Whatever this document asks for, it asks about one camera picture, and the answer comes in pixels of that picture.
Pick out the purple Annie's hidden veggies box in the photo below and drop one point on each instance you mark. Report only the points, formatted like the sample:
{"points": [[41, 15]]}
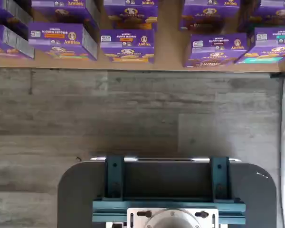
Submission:
{"points": [[57, 35]]}

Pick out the silver robot mounting plate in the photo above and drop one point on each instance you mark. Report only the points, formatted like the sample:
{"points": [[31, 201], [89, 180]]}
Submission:
{"points": [[135, 221]]}

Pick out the purple Annie's box grey side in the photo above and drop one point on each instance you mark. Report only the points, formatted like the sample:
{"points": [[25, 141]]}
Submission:
{"points": [[2, 38], [4, 9]]}

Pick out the teal metal mounting frame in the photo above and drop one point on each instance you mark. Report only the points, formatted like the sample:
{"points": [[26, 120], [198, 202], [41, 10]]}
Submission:
{"points": [[114, 175]]}

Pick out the purple Annie's box orange label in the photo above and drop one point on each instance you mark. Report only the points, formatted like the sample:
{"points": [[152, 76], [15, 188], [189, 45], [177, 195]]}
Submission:
{"points": [[127, 42], [130, 14]]}

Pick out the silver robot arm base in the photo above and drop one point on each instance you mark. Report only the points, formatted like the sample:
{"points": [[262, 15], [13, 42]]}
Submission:
{"points": [[172, 221]]}

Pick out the grey rounded robot base plate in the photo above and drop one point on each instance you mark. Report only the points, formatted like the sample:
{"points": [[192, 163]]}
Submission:
{"points": [[80, 190]]}

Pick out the purple Annie's chocolate bunny box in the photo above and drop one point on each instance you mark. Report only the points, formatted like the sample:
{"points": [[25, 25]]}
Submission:
{"points": [[209, 14], [273, 14], [216, 50], [61, 12]]}

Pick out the brown wooden shelf board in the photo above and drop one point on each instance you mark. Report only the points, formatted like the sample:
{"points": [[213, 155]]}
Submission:
{"points": [[168, 47]]}

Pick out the chrome metal bar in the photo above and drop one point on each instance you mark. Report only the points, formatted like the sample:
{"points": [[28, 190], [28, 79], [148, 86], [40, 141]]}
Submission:
{"points": [[168, 159]]}

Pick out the purple Annie's box teal label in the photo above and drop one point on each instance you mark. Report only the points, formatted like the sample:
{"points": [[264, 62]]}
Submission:
{"points": [[270, 40]]}

